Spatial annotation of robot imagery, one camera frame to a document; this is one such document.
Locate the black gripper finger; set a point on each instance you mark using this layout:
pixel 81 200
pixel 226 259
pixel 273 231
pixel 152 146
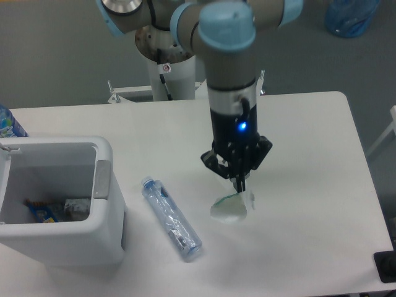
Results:
pixel 252 155
pixel 231 171

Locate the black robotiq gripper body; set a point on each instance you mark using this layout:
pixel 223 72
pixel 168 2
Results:
pixel 231 129

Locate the white paper carton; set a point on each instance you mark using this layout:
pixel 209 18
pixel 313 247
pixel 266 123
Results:
pixel 230 206

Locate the clear plastic water bottle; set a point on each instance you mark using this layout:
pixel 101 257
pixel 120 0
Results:
pixel 176 226

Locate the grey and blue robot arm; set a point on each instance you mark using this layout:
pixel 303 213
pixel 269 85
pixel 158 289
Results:
pixel 222 35

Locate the white plastic trash can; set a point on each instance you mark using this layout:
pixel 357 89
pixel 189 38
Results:
pixel 53 169

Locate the crumpled silver foil wrapper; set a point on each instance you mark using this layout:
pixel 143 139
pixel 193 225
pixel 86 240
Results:
pixel 77 209

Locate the blue plastic bag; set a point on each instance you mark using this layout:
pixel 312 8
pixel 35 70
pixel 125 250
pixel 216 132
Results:
pixel 349 19

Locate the black device at table edge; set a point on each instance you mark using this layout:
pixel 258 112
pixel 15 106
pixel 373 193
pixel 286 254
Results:
pixel 385 263

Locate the blue snack wrapper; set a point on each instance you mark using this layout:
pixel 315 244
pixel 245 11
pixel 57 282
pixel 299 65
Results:
pixel 42 211

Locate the blue labelled bottle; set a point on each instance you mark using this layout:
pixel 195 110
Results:
pixel 10 127

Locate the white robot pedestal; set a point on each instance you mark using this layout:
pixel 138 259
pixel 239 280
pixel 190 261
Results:
pixel 172 72

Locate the white frame at right edge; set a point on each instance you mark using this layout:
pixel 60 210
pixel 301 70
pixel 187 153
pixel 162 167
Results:
pixel 385 138

